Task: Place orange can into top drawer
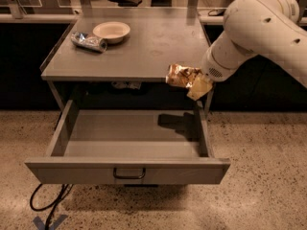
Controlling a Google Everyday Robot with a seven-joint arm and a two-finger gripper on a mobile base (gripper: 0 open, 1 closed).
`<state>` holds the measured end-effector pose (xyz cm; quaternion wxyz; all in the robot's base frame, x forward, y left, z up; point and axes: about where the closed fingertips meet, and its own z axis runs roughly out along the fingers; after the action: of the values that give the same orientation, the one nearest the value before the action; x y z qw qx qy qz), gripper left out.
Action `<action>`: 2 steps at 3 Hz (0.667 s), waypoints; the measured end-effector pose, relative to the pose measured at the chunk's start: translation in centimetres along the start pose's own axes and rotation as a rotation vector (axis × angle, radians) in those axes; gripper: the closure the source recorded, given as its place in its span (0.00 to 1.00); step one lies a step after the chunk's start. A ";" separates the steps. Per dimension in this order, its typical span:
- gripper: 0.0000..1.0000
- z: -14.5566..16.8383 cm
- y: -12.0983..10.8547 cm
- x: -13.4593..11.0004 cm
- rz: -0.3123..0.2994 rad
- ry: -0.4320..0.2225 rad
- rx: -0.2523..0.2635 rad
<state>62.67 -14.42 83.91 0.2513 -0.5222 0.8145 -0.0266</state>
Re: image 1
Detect black floor cable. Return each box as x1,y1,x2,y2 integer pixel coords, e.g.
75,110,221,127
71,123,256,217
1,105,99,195
29,183,75,230

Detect crushed silver blue can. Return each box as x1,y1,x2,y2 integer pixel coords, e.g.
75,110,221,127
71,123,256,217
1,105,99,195
71,32,107,53

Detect grey metal cabinet table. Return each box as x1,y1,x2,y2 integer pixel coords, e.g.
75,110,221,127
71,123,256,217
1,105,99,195
41,8,208,111

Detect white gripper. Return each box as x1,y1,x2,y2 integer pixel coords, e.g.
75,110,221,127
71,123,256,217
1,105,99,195
187,48,237,101

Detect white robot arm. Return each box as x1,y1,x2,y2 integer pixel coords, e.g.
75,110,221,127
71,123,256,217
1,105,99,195
188,0,307,101

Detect black office chair seat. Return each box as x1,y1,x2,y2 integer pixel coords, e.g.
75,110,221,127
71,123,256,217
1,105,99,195
108,0,142,7

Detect open grey top drawer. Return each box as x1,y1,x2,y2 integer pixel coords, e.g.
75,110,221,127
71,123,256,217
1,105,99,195
25,101,230,185

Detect crushed orange soda can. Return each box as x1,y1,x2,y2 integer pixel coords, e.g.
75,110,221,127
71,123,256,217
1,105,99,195
166,64,201,88

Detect black drawer handle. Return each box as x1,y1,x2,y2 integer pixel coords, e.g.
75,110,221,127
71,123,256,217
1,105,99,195
113,168,146,180

